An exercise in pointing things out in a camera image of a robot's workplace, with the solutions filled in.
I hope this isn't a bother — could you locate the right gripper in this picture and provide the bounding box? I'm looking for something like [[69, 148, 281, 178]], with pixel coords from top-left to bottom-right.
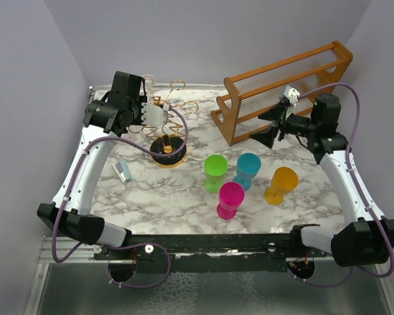
[[250, 100, 318, 148]]

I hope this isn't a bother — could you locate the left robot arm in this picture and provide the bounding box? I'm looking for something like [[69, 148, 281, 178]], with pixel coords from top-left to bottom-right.
[[37, 71, 173, 259]]

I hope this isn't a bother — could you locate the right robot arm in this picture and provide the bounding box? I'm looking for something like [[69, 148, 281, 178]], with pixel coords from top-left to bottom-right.
[[251, 93, 394, 268]]

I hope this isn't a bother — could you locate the wooden rack with clear rods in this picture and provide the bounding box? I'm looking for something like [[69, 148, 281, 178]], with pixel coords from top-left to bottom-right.
[[211, 41, 353, 146]]

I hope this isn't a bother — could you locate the teal plastic goblet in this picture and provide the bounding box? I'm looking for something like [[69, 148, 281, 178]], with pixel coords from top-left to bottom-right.
[[232, 153, 261, 191]]

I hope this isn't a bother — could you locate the orange plastic goblet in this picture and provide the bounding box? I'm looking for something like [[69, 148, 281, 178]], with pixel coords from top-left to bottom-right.
[[264, 167, 299, 205]]

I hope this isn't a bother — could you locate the green plastic goblet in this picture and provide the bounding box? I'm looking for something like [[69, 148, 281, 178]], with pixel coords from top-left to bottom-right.
[[204, 154, 229, 193]]

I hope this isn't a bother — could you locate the light blue stapler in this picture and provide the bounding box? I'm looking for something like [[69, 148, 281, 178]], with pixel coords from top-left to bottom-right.
[[112, 159, 132, 183]]

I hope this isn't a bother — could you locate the pink plastic goblet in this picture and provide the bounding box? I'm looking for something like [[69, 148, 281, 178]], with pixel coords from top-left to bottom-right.
[[217, 182, 245, 220]]

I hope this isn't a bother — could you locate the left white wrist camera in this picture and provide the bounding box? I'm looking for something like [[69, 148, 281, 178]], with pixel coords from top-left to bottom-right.
[[141, 102, 170, 127]]

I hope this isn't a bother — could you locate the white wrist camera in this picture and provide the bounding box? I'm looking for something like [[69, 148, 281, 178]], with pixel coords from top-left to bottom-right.
[[283, 85, 300, 106], [141, 102, 170, 127]]

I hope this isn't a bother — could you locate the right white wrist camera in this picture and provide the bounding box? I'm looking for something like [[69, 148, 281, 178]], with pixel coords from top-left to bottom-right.
[[283, 85, 300, 106]]

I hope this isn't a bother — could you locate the gold wire wine glass rack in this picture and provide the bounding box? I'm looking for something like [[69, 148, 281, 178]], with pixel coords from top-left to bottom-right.
[[127, 79, 199, 169]]

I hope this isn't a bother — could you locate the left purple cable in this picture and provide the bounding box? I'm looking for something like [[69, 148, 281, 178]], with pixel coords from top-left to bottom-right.
[[51, 104, 190, 289]]

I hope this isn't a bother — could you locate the purple cable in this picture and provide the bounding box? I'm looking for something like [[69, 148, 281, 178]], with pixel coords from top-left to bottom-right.
[[292, 81, 394, 287], [51, 104, 190, 289]]

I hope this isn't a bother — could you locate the black base frame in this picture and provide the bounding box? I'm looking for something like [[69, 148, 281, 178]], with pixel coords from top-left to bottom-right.
[[94, 233, 326, 274]]

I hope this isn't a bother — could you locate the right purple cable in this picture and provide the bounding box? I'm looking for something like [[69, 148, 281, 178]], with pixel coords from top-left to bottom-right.
[[292, 81, 394, 287]]

